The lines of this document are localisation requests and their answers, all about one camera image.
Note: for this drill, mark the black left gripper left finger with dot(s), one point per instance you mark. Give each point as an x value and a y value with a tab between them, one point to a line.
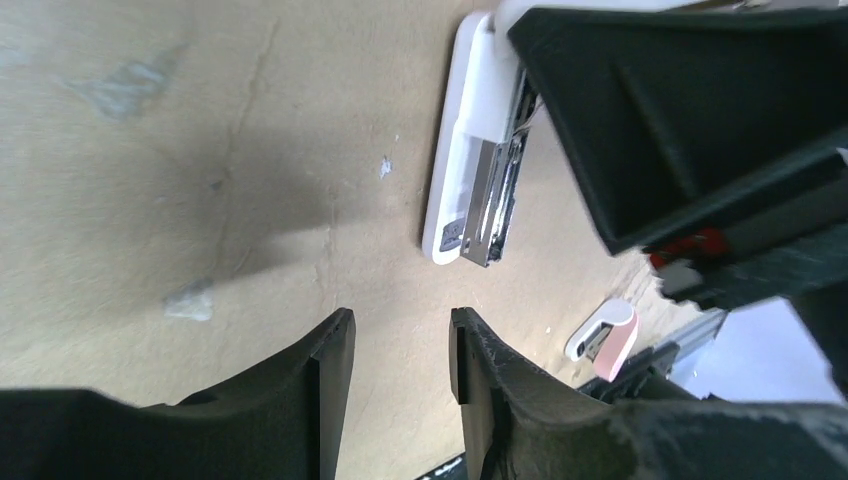
279	419

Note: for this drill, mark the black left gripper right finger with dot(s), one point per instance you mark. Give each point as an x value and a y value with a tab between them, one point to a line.
520	422

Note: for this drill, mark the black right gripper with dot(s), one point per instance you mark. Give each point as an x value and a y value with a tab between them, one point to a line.
677	121

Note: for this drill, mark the aluminium frame rails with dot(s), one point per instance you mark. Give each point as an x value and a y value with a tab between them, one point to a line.
690	339

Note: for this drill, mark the long white stapler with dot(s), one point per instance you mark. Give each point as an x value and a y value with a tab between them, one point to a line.
489	107

